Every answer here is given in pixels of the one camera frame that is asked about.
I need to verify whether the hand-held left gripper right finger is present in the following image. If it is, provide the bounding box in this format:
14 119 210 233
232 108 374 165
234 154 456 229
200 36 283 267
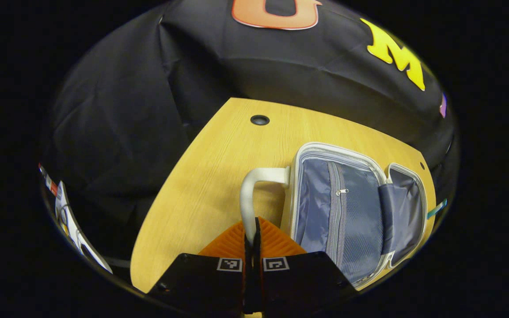
253 216 357 315

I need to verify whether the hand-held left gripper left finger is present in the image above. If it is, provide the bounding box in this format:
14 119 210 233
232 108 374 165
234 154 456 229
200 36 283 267
148 219 254 315

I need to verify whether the white suitcase with grey lining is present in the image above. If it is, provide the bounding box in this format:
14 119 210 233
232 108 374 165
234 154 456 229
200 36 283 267
239 141 428 291

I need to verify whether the blue bottle with cap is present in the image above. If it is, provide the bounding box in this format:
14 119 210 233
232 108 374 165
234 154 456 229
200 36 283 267
426 199 448 220

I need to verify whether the colourful background clutter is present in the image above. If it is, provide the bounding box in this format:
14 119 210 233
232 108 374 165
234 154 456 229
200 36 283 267
38 163 114 274

